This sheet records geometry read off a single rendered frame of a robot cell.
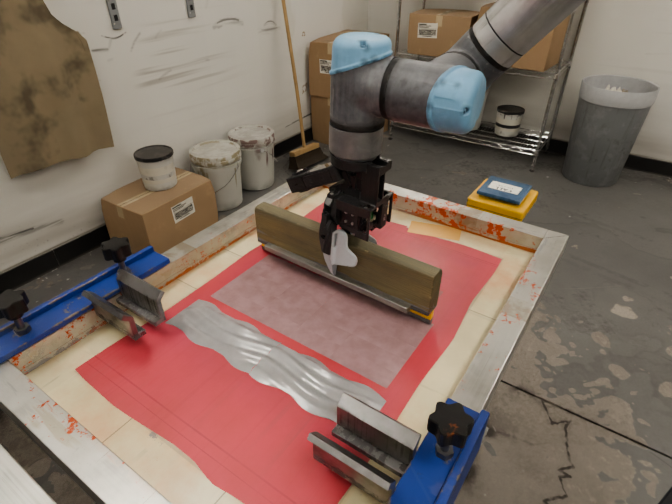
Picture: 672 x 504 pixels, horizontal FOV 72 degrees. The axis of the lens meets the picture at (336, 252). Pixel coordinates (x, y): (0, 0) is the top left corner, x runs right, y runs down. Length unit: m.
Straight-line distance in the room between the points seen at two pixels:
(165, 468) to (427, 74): 0.54
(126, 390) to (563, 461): 1.49
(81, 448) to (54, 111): 2.12
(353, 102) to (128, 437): 0.50
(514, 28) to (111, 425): 0.70
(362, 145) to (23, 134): 2.06
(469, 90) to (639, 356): 1.91
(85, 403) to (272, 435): 0.25
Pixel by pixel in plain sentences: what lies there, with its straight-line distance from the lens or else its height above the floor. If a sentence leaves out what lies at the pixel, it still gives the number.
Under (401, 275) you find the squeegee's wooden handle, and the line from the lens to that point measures 0.70.
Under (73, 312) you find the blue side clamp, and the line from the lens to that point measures 0.78.
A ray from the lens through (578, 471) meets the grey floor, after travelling 1.86.
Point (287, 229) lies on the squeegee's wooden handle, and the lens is 0.81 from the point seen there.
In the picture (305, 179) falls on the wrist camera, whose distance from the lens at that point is 0.71.
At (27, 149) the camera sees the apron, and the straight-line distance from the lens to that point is 2.55.
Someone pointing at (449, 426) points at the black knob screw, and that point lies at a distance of 0.49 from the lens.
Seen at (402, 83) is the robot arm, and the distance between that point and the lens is 0.58.
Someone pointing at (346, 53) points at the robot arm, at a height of 1.34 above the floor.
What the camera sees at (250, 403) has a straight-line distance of 0.64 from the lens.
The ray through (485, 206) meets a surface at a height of 0.94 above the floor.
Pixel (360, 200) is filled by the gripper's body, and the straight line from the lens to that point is 0.67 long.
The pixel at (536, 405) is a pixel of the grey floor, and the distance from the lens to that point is 1.97.
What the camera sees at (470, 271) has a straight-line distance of 0.87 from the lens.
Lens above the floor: 1.45
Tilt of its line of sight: 34 degrees down
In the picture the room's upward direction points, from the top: straight up
